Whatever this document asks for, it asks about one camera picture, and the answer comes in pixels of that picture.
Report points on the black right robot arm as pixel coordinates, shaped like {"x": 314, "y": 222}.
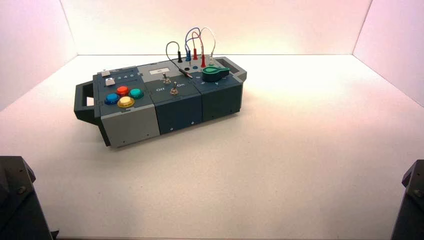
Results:
{"x": 412, "y": 208}

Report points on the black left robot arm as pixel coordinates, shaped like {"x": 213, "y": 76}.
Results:
{"x": 16, "y": 202}

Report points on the blue grey control box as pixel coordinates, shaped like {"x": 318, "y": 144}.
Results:
{"x": 179, "y": 109}

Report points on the green rotary knob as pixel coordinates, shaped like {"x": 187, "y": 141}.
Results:
{"x": 212, "y": 75}

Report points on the small white display window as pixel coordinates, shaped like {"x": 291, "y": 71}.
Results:
{"x": 159, "y": 71}

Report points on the green round push button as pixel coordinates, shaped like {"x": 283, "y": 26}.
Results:
{"x": 136, "y": 93}

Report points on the yellow round push button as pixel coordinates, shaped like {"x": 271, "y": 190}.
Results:
{"x": 126, "y": 101}

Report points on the red round push button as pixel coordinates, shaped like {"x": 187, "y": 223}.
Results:
{"x": 122, "y": 90}

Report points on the blue round push button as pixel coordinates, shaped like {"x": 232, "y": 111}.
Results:
{"x": 112, "y": 98}

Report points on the white square key cap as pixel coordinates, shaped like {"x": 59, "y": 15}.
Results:
{"x": 105, "y": 73}
{"x": 109, "y": 82}

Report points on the metal toggle switch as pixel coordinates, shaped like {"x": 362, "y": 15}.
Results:
{"x": 174, "y": 90}
{"x": 165, "y": 79}

